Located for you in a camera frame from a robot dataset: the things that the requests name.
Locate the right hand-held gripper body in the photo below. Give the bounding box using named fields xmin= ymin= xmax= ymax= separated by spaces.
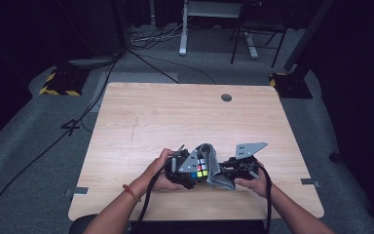
xmin=220 ymin=141 xmax=269 ymax=181

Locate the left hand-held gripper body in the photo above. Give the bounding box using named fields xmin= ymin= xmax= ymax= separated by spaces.
xmin=165 ymin=144 xmax=200 ymax=183

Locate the colourful puzzle cube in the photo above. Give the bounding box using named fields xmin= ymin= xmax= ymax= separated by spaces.
xmin=190 ymin=158 xmax=209 ymax=179

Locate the grey cloth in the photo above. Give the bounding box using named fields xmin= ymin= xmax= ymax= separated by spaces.
xmin=195 ymin=142 xmax=237 ymax=191

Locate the person's right hand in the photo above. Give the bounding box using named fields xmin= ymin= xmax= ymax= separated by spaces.
xmin=233 ymin=162 xmax=273 ymax=200

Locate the person's left hand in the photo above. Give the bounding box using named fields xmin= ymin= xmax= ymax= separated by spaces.
xmin=143 ymin=148 xmax=187 ymax=192

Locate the black yellow striped stand base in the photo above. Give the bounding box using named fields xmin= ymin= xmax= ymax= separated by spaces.
xmin=269 ymin=71 xmax=314 ymax=99
xmin=38 ymin=66 xmax=91 ymax=98

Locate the black metal chair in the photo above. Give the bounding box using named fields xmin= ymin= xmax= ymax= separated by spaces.
xmin=229 ymin=0 xmax=288 ymax=69

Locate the dark slanted stand pole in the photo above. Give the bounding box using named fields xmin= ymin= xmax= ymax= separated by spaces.
xmin=283 ymin=0 xmax=336 ymax=73

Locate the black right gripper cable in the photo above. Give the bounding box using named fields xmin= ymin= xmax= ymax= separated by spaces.
xmin=256 ymin=164 xmax=273 ymax=234

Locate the orange bracelet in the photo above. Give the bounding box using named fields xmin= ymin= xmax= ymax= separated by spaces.
xmin=122 ymin=183 xmax=142 ymax=203

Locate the grey metal table bracket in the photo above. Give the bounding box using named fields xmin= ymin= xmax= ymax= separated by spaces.
xmin=299 ymin=177 xmax=322 ymax=189

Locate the thin black floor cable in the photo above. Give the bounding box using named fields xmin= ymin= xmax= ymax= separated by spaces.
xmin=127 ymin=48 xmax=217 ymax=86

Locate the white desk frame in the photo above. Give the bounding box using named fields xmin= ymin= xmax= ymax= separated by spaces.
xmin=178 ymin=0 xmax=260 ymax=60

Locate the bundle of floor cables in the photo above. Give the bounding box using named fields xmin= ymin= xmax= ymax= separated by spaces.
xmin=129 ymin=18 xmax=193 ymax=51

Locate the long black floor cable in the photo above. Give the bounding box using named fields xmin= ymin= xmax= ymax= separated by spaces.
xmin=0 ymin=53 xmax=123 ymax=233

